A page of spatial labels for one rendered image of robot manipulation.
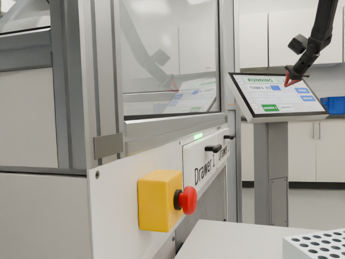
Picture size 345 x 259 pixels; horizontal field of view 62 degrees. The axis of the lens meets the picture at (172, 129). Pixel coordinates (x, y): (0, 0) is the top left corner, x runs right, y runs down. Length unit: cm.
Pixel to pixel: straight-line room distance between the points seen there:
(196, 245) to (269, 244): 13
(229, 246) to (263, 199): 116
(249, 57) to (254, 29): 37
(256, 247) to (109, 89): 38
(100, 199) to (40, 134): 9
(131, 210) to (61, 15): 24
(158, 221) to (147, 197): 4
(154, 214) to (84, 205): 12
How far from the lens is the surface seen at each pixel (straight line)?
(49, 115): 33
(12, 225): 39
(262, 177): 168
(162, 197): 39
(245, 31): 415
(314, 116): 171
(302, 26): 425
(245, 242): 58
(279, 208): 175
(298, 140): 380
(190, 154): 60
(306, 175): 389
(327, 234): 55
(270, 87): 165
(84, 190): 31
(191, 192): 40
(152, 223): 41
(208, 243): 57
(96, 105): 32
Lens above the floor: 100
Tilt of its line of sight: 4 degrees down
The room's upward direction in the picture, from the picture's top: 2 degrees counter-clockwise
